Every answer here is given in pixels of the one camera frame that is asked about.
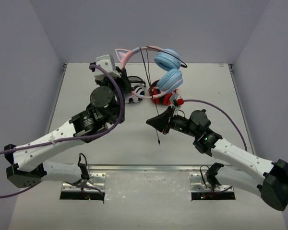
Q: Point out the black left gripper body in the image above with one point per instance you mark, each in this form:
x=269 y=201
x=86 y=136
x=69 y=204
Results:
x=124 y=81

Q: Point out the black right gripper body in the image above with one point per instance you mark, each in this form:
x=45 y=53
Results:
x=180 y=124

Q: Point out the pink blue cat-ear headphones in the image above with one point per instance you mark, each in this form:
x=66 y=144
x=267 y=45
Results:
x=167 y=59

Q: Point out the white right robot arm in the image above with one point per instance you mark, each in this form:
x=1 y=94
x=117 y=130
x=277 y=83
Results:
x=264 y=178

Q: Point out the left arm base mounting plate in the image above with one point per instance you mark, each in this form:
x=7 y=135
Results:
x=94 y=184

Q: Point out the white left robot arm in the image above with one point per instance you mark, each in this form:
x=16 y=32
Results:
x=30 y=163

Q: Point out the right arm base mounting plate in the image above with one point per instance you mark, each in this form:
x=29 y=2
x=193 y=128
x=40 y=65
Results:
x=197 y=184

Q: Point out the white black headphones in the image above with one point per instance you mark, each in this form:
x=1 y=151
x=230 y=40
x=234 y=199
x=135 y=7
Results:
x=138 y=86

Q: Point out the red black headphones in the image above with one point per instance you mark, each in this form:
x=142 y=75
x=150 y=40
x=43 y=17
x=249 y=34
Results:
x=165 y=99

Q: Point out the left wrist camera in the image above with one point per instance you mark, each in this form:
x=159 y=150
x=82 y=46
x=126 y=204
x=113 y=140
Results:
x=107 y=63

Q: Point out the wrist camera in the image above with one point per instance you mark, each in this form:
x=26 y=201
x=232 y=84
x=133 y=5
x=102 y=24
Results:
x=176 y=100
x=107 y=63

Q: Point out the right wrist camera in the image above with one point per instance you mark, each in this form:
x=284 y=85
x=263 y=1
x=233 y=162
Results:
x=176 y=100

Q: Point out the aluminium table edge rail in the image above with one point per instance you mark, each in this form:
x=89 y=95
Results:
x=145 y=168

